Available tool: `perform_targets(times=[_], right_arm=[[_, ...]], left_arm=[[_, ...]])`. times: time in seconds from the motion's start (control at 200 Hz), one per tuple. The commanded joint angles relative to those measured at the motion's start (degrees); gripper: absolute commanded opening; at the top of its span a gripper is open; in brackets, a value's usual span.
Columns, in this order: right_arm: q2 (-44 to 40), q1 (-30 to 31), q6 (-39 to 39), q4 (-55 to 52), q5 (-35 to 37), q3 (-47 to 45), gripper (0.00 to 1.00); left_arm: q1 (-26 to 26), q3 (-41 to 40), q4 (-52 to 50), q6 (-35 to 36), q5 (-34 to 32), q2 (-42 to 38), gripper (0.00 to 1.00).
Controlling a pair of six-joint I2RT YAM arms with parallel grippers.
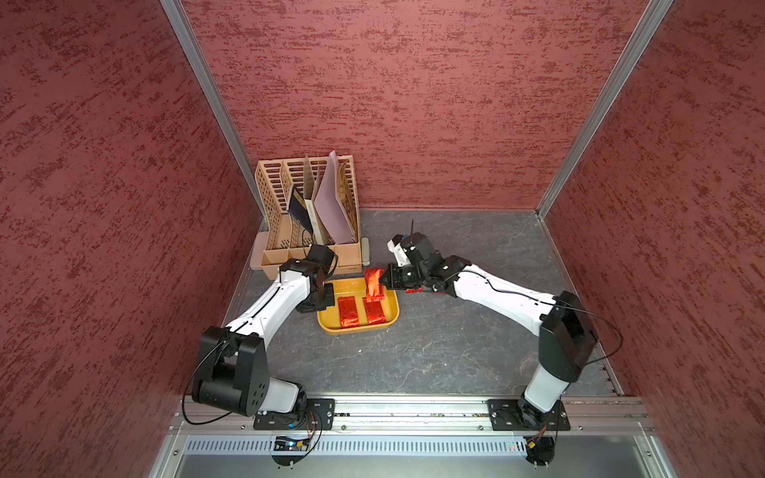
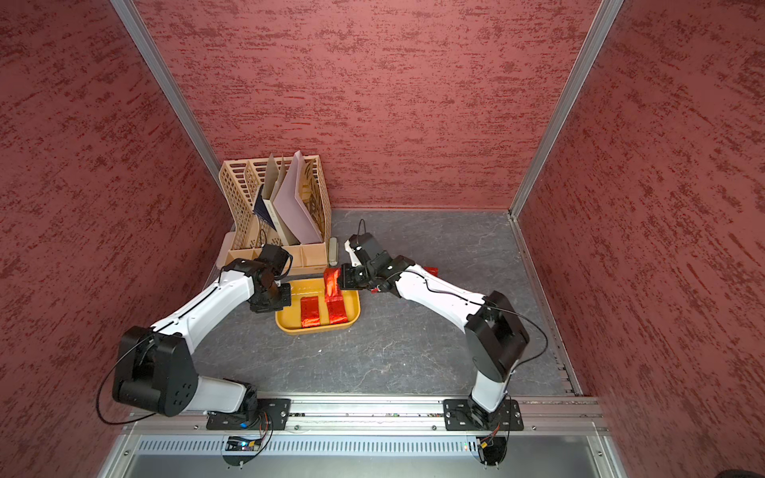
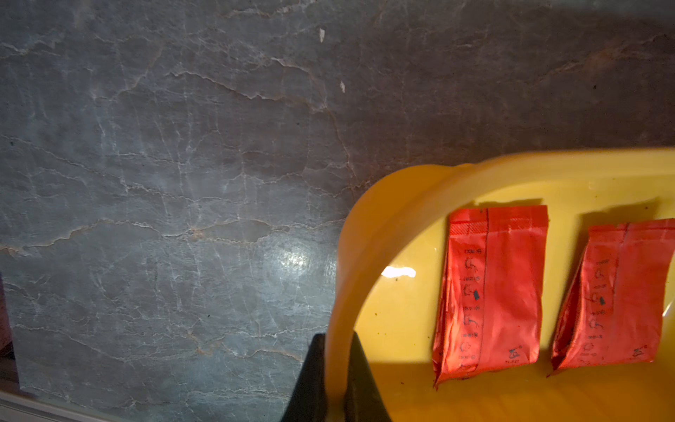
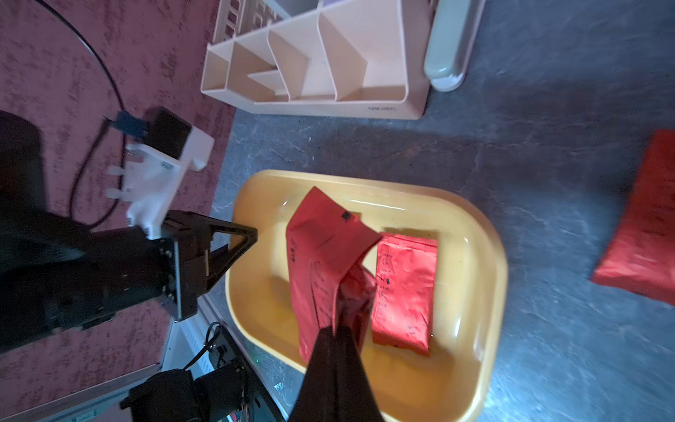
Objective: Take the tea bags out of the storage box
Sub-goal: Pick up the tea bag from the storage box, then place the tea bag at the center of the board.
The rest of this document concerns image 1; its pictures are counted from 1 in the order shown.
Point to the beige thin book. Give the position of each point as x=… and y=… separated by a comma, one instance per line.
x=319, y=232

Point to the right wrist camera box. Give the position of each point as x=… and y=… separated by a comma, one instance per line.
x=414, y=250

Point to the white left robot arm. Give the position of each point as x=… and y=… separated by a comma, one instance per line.
x=232, y=373

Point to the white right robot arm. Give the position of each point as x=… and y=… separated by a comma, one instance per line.
x=578, y=323

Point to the yellow plastic storage tray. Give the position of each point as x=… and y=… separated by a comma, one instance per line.
x=356, y=288

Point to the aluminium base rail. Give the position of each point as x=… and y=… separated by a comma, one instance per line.
x=476, y=415

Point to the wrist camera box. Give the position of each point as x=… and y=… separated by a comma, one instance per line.
x=325, y=257
x=414, y=250

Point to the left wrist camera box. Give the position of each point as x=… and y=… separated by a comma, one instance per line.
x=325, y=257

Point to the dark blue booklet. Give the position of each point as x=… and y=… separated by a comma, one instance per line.
x=297, y=208

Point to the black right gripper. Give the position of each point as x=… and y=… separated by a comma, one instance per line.
x=393, y=282

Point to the small pale green eraser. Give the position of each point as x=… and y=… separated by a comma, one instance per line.
x=366, y=251

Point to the brown cardboard sheet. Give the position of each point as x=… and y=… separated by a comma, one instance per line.
x=308, y=179

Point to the beige desk file organizer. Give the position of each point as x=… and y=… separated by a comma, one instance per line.
x=287, y=239

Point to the aluminium corner post left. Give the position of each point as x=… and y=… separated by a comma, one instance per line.
x=189, y=44

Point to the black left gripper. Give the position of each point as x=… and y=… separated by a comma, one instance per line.
x=328, y=301

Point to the aluminium corner post right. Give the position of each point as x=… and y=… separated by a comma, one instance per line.
x=644, y=31

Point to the aluminium corner post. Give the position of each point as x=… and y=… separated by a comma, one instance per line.
x=644, y=31
x=189, y=44

